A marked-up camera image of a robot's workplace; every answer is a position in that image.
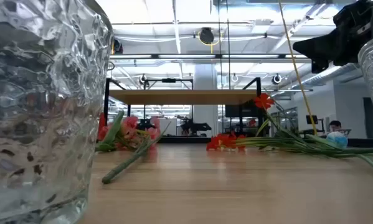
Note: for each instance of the white tulip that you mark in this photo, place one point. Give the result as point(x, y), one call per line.
point(337, 139)

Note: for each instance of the small black monitor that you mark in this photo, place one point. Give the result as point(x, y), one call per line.
point(312, 119)

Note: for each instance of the large black screen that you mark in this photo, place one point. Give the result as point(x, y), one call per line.
point(236, 111)

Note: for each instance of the background black robot arm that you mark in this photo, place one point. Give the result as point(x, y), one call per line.
point(195, 127)
point(145, 124)

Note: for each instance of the pink tulip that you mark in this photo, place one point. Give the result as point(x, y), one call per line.
point(113, 130)

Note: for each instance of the person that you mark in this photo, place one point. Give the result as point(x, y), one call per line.
point(335, 124)

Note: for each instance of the pink flower spray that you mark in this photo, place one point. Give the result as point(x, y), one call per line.
point(106, 179)

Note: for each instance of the wooden shelf with black frame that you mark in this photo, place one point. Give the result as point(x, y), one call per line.
point(186, 97)

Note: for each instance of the long ceiling light fixture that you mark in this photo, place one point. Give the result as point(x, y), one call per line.
point(186, 56)

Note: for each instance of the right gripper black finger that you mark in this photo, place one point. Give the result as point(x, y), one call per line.
point(317, 52)
point(314, 42)

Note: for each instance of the diamond-pattern glass vase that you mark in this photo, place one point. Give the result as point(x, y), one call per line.
point(43, 109)

